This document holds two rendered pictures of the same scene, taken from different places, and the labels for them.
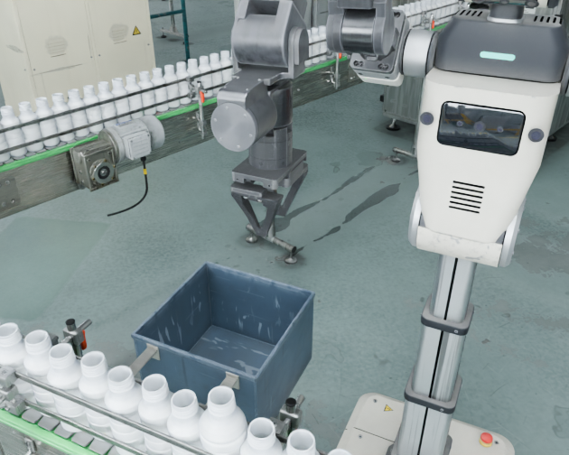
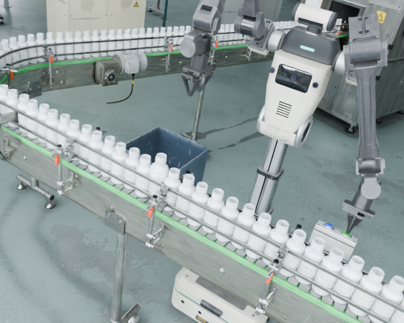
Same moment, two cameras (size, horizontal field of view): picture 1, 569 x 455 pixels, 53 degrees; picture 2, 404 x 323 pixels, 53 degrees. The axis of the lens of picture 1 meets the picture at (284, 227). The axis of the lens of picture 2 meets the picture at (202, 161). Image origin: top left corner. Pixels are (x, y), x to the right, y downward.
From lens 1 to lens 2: 0.67 m
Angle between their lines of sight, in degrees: 0
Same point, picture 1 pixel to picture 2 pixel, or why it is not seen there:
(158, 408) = (134, 160)
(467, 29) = (296, 34)
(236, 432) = (164, 171)
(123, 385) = (122, 149)
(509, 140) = (304, 85)
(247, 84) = (195, 34)
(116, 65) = (119, 23)
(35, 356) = (84, 134)
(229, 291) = (167, 143)
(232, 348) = not seen: hidden behind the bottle
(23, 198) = (67, 82)
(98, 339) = not seen: hidden behind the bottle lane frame
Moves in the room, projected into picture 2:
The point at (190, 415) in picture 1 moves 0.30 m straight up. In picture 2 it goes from (147, 163) to (156, 85)
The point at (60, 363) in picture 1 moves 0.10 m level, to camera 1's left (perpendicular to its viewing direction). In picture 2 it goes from (96, 137) to (70, 132)
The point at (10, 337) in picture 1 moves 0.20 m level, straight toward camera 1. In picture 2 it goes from (75, 124) to (88, 151)
